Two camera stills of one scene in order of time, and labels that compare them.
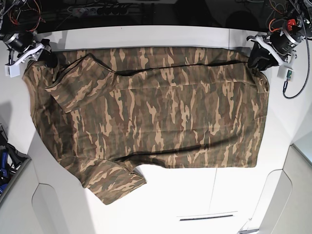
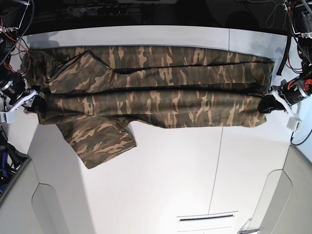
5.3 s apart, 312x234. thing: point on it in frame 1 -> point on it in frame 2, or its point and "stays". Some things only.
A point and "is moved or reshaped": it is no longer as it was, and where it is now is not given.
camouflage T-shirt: x=106 y=112 is moved or reshaped
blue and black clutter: x=11 y=158 stays
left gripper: x=25 y=44 -> x=14 y=95
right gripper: x=280 y=43 -> x=288 y=93
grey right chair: x=285 y=205 stays
